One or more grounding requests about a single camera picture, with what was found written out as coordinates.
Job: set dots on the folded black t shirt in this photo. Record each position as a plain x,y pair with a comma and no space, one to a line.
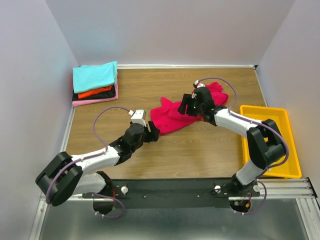
104,95

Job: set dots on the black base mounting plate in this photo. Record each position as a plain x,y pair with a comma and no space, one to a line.
172,193

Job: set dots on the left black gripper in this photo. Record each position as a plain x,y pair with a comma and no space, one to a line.
149,131

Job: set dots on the folded cyan t shirt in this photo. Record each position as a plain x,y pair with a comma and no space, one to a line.
90,77

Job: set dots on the red t shirt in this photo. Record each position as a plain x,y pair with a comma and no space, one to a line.
167,119

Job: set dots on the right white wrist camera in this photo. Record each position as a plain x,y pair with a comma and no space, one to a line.
198,84

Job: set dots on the aluminium extrusion frame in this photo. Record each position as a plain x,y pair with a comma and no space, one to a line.
287,209

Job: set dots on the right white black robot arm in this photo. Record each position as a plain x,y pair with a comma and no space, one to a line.
266,146

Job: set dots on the yellow plastic bin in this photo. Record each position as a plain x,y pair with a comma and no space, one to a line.
291,168

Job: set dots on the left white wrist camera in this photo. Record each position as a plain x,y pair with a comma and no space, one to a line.
138,117

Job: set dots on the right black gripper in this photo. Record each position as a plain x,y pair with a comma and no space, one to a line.
189,104

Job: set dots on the folded orange t shirt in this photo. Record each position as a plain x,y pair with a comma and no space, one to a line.
92,92

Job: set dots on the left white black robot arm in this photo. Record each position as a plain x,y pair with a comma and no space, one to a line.
61,176

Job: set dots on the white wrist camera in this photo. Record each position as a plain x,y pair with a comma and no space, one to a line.
138,117
198,84

